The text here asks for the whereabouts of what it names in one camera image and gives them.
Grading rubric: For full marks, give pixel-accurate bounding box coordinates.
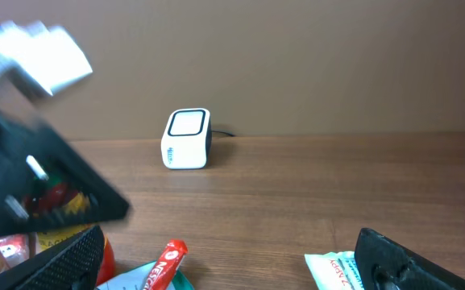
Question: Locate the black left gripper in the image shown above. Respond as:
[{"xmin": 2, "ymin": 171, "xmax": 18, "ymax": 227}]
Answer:
[{"xmin": 0, "ymin": 113, "xmax": 130, "ymax": 237}]

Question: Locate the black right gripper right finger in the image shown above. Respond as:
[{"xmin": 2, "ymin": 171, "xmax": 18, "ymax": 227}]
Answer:
[{"xmin": 355, "ymin": 228, "xmax": 465, "ymax": 290}]

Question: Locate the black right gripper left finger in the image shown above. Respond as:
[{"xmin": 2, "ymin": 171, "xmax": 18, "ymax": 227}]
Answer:
[{"xmin": 0, "ymin": 226, "xmax": 105, "ymax": 290}]

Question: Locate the red yellow green-capped bottle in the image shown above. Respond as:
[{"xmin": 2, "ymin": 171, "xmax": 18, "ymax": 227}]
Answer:
[{"xmin": 22, "ymin": 183, "xmax": 117, "ymax": 287}]

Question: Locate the pale green plastic pouch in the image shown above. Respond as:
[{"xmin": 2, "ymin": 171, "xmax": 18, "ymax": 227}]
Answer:
[{"xmin": 304, "ymin": 251, "xmax": 364, "ymax": 290}]

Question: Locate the green white sachet packet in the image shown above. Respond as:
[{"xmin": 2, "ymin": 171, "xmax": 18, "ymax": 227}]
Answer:
[{"xmin": 96, "ymin": 261, "xmax": 194, "ymax": 290}]

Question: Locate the red snack stick packet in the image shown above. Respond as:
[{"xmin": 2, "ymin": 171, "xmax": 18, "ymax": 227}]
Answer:
[{"xmin": 140, "ymin": 239, "xmax": 189, "ymax": 290}]

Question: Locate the small orange white box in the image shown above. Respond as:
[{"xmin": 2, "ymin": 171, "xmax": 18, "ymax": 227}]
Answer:
[{"xmin": 0, "ymin": 234, "xmax": 30, "ymax": 267}]

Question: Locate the white barcode scanner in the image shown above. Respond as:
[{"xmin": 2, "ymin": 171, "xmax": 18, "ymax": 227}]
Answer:
[{"xmin": 160, "ymin": 108, "xmax": 212, "ymax": 170}]

